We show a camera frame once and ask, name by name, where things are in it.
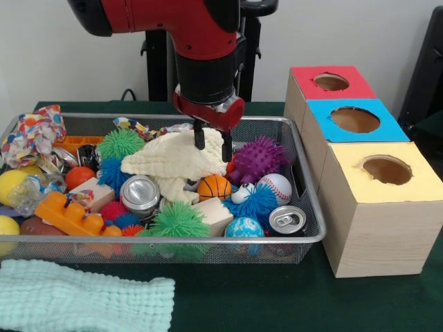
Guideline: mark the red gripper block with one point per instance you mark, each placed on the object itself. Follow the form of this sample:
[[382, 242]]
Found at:
[[211, 116]]

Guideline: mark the cream yellow muslin cloth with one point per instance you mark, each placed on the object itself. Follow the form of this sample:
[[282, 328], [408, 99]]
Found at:
[[176, 160]]

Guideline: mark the purple spiky ball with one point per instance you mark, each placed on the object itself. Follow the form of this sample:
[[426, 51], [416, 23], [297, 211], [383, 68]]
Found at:
[[257, 159]]

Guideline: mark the mint green muslin cloth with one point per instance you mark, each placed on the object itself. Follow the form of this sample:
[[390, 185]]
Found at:
[[83, 297]]

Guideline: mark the clear mesh bin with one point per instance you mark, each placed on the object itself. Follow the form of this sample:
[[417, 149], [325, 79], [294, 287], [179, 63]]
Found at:
[[228, 250]]

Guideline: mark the wooden box with three holes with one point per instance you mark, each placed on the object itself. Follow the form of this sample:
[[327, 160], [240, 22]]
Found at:
[[374, 228]]

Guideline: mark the small orange basketball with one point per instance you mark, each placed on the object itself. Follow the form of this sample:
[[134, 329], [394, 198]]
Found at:
[[214, 188]]

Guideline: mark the blue spiky ball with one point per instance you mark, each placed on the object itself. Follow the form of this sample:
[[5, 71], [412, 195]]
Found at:
[[255, 205]]

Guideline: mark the white baseball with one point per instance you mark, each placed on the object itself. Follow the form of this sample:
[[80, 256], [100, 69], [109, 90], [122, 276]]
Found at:
[[277, 188]]

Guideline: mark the large green spiky ball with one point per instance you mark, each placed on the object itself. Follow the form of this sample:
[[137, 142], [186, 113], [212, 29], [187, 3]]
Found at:
[[176, 223]]

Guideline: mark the small green spiky ball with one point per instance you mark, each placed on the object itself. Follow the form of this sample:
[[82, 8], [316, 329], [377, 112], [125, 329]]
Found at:
[[121, 144]]

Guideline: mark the small globe ball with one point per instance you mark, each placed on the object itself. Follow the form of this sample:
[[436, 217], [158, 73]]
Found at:
[[243, 229]]

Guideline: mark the silver can with pull tab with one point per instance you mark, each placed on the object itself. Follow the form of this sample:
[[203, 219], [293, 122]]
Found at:
[[287, 221]]

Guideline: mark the dark green table cloth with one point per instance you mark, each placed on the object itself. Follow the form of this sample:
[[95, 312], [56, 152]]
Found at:
[[277, 297]]

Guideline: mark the black chair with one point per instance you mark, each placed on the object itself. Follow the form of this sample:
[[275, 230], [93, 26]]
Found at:
[[426, 76]]

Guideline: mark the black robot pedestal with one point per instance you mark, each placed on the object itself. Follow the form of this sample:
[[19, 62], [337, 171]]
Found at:
[[252, 41]]

